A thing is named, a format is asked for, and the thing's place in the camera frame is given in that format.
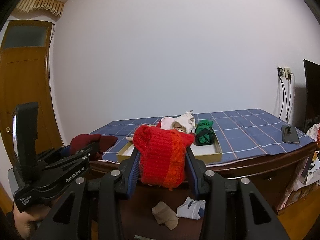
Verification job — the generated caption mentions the blue plaid tablecloth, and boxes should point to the blue plaid tablecloth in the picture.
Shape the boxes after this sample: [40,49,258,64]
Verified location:
[94,109,314,167]

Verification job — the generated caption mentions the person's left hand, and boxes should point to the person's left hand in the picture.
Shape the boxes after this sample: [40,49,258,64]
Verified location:
[13,203,51,239]

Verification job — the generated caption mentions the black smartphone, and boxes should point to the black smartphone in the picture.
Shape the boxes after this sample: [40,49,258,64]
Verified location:
[281,125,300,145]

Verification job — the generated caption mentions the wall power outlet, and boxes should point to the wall power outlet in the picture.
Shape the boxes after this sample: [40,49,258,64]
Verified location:
[277,67,292,80]

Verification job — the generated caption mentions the fringed curtain valance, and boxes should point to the fringed curtain valance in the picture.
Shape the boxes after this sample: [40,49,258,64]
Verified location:
[14,0,65,17]

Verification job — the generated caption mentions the tan rolled socks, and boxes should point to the tan rolled socks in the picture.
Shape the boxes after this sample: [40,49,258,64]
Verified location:
[152,202,178,230]

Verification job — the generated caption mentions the pale pink underwear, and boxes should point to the pale pink underwear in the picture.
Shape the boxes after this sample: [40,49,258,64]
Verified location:
[160,116,181,130]

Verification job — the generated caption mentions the cream white underwear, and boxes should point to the cream white underwear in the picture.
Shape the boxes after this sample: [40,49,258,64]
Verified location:
[171,111,196,134]

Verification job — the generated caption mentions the maroon underwear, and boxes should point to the maroon underwear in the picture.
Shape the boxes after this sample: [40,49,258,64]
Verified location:
[69,134,118,160]

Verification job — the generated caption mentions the wooden drawer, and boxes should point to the wooden drawer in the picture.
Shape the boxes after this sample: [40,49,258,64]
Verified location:
[89,174,278,240]

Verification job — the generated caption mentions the wooden door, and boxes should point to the wooden door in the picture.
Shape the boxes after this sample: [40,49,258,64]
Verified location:
[1,20,63,163]

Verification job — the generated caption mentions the black cable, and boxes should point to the black cable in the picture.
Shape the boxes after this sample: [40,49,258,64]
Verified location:
[278,76,291,123]

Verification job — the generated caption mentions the black television screen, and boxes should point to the black television screen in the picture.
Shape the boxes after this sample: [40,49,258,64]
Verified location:
[303,59,320,133]

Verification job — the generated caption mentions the white blue grey underwear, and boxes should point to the white blue grey underwear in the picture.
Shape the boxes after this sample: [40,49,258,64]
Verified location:
[177,197,206,220]

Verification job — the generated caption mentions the green black striped underwear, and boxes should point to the green black striped underwear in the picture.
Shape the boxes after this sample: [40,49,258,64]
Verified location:
[195,119,215,146]

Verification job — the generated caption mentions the bright red garment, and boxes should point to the bright red garment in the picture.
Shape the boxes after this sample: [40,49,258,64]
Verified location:
[156,120,162,128]

